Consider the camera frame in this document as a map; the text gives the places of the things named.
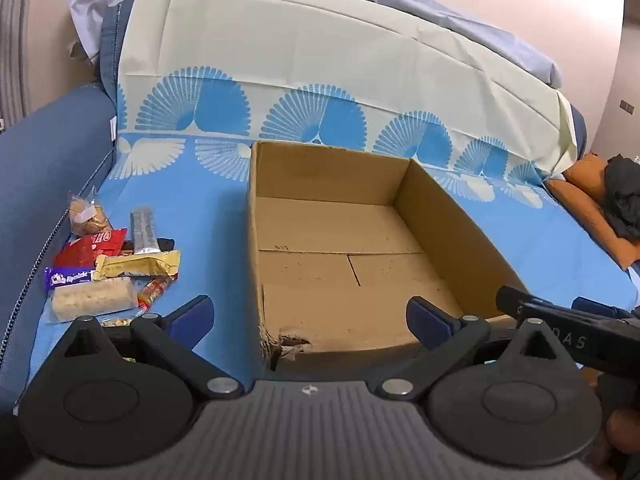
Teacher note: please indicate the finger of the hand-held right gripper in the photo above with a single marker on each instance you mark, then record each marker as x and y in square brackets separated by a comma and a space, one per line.
[600, 306]
[517, 300]

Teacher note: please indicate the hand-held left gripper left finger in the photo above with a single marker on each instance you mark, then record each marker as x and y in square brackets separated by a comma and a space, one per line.
[192, 317]

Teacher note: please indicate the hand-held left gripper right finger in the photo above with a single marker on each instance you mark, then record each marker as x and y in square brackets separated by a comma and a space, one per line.
[427, 320]

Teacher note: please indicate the small orange candy packet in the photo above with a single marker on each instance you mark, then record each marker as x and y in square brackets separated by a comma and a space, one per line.
[152, 291]

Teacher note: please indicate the cream yellow snack wrapper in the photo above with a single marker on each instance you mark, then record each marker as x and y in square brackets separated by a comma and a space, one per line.
[140, 262]

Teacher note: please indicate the black snack wrapper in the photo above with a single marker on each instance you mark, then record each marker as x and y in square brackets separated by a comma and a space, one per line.
[166, 244]

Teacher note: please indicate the silver bar wrapper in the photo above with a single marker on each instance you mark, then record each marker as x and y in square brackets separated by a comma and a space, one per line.
[144, 230]

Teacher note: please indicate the clear rice cracker pack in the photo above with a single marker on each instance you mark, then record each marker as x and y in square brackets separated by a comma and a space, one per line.
[90, 299]

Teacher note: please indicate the brown cardboard box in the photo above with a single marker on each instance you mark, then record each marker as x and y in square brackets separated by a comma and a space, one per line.
[350, 230]

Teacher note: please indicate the red wafer wrapper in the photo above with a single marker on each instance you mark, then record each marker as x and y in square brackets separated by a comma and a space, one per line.
[85, 250]

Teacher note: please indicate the purple snack wrapper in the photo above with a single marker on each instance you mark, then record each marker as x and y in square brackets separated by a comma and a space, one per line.
[67, 278]

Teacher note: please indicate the clear cookie bag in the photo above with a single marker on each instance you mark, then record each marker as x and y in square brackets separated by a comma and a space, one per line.
[87, 215]

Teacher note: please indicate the person's right hand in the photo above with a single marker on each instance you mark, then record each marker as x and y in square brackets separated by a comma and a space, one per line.
[625, 427]

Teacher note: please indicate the clear nut packet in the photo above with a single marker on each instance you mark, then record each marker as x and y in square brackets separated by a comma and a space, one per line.
[117, 321]

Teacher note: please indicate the blue fan-print cloth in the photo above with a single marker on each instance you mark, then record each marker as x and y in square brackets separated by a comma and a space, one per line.
[200, 220]

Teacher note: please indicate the orange cushion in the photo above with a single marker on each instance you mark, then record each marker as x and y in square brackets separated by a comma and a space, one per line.
[580, 195]

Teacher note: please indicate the black cloth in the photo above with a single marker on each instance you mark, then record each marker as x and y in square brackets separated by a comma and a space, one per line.
[622, 195]

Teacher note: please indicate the grey curtain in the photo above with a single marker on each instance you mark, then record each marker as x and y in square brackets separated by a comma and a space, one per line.
[12, 35]

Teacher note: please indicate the wall switch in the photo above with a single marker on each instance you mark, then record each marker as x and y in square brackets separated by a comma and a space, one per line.
[625, 105]

